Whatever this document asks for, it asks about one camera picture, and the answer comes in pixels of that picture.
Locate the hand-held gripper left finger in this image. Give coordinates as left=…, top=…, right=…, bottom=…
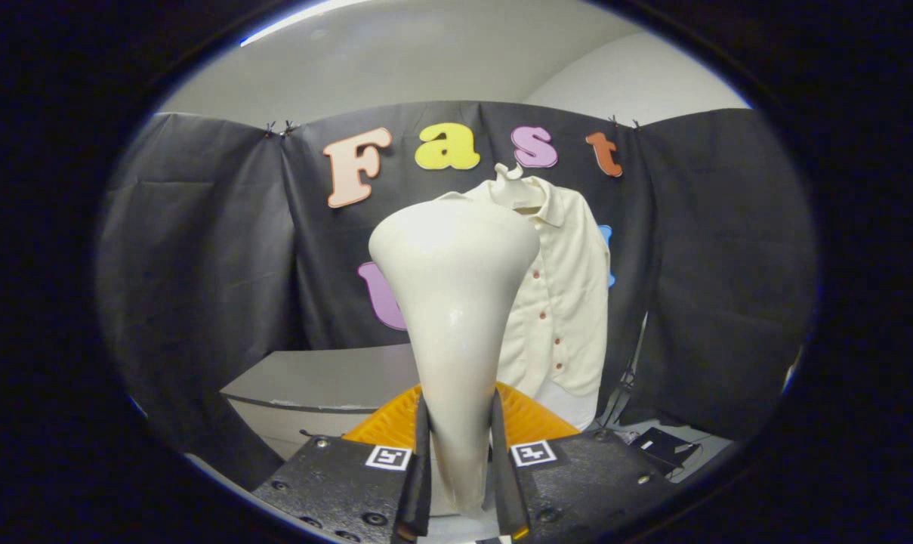
left=252, top=384, right=433, bottom=544

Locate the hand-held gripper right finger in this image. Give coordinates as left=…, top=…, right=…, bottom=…
left=489, top=384, right=683, bottom=542

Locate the cream button-up shirt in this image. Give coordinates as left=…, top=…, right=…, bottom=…
left=433, top=175, right=612, bottom=431

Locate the white garment steamer head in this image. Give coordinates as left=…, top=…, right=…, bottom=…
left=368, top=198, right=541, bottom=522

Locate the white plastic clothes hanger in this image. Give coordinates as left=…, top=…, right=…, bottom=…
left=490, top=162, right=547, bottom=214

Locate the black flat box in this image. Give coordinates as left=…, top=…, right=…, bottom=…
left=630, top=427, right=702, bottom=477

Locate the grey cabinet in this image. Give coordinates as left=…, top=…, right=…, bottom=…
left=220, top=344, right=419, bottom=462

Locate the metal stand pole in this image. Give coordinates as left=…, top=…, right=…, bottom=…
left=598, top=314, right=649, bottom=431

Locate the black backdrop cloth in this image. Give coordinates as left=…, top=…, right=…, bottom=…
left=94, top=100, right=818, bottom=492

